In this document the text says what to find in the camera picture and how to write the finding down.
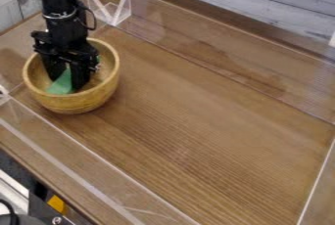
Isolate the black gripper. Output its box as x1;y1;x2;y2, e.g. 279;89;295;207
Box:
31;10;99;90

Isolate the green rectangular block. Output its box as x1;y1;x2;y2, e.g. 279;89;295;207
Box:
45;68;74;95

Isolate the brown wooden bowl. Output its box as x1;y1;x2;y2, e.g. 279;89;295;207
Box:
23;38;120;114

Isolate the black device with yellow label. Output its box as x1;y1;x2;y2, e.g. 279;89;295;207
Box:
28;187;94;225

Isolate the clear acrylic left corner bracket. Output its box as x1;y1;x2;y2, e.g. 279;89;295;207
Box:
0;84;9;106

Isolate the clear acrylic corner bracket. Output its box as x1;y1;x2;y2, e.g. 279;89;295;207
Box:
0;84;9;106
86;0;133;26

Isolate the black cable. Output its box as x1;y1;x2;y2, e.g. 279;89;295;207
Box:
0;199;19;225

